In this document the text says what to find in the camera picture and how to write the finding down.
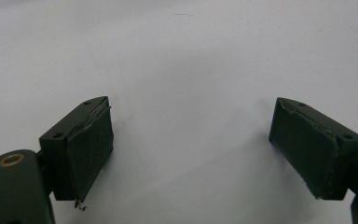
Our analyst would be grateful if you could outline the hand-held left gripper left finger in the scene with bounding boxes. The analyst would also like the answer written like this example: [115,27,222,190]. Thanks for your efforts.
[38,95,115,212]

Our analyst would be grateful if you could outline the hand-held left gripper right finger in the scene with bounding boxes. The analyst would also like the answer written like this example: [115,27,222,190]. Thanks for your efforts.
[268,96,358,201]

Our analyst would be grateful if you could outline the pale table cover sheet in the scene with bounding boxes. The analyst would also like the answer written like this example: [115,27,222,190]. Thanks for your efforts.
[0,0,358,224]

